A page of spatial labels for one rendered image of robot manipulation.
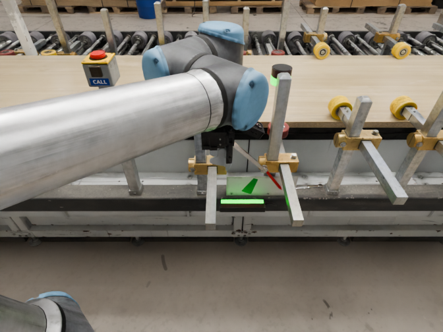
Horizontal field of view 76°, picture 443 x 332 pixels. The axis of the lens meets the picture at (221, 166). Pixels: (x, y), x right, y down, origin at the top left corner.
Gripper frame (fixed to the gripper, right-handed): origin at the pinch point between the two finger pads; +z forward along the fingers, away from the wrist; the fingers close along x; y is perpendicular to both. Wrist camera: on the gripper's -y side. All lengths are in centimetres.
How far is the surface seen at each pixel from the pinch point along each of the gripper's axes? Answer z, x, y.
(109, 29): -2, -126, 67
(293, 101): 8, -51, -31
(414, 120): 3, -27, -69
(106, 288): 98, -13, 64
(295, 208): 11.8, 6.0, -19.5
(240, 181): 20.2, -14.4, -5.1
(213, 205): 12.8, 3.2, 4.7
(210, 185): 12.8, -5.2, 5.6
